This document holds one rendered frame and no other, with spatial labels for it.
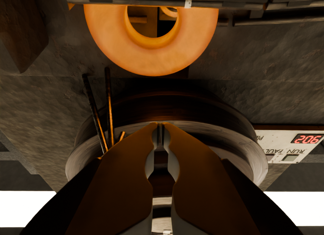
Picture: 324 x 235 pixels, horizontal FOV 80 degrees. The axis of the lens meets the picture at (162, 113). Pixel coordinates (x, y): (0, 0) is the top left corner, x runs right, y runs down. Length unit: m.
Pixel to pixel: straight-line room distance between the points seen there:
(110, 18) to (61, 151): 0.56
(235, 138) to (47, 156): 0.62
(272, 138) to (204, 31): 0.47
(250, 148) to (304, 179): 9.24
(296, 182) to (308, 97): 8.81
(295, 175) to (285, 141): 8.85
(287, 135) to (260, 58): 0.33
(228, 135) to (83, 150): 0.27
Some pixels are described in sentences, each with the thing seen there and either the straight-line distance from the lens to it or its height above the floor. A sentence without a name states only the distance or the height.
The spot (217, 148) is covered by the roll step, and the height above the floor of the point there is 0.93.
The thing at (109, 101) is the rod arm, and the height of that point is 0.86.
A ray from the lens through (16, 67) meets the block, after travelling 0.30.
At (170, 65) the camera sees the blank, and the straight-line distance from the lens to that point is 0.28.
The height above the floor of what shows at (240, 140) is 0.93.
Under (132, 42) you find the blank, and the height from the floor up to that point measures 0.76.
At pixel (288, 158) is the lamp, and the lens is 0.78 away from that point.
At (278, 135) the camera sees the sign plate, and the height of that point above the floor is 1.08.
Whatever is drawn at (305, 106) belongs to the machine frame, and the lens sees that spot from 0.63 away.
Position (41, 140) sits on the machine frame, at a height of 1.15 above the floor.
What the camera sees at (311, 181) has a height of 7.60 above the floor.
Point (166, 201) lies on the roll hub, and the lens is 0.37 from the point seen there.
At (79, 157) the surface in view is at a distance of 0.43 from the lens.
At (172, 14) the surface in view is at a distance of 0.36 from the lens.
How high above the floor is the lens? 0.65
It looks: 46 degrees up
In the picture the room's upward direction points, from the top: 177 degrees counter-clockwise
